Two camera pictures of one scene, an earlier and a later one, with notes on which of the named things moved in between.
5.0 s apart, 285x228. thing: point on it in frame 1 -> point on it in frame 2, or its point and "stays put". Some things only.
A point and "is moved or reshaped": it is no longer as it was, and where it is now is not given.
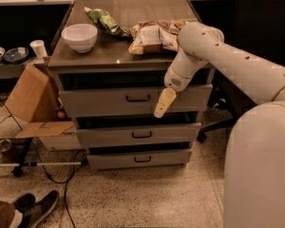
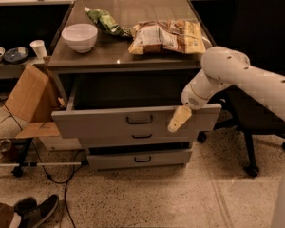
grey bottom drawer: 102,161 stays put
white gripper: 173,79 -> 191,98
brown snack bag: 160,36 stays put
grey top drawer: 111,98 is moved or reshaped
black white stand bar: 18,168 stays put
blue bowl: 15,55 stays put
